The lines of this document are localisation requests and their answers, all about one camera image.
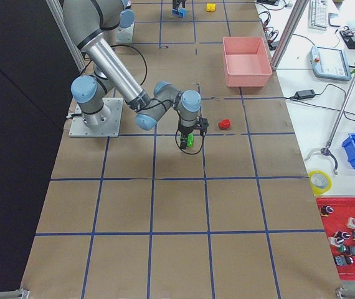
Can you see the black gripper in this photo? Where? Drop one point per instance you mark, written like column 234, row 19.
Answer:
column 185, row 129
column 177, row 4

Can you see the green toy block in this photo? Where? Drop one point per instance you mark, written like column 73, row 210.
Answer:
column 190, row 140

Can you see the blue toy block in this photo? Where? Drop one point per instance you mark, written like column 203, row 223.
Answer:
column 180, row 12

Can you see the yellow toy block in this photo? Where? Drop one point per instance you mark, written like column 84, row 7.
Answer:
column 210, row 7

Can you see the red toy block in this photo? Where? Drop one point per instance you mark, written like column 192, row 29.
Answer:
column 224, row 124

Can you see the pink plastic box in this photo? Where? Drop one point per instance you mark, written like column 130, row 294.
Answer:
column 246, row 62

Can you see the black power adapter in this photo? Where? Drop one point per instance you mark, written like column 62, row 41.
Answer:
column 304, row 94

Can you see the white keyboard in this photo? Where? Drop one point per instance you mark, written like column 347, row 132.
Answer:
column 318, row 14

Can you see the yellow tape roll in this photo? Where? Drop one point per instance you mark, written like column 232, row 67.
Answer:
column 320, row 182

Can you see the teach pendant tablet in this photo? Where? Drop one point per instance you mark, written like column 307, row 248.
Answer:
column 329, row 63

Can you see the red parts tray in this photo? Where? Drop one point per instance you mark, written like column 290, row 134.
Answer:
column 338, row 218

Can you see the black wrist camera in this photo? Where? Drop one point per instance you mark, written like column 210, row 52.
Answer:
column 202, row 125

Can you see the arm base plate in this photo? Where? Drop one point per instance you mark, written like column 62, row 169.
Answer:
column 105, row 123
column 125, row 35

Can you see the aluminium frame post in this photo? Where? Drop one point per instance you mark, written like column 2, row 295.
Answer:
column 292, row 22

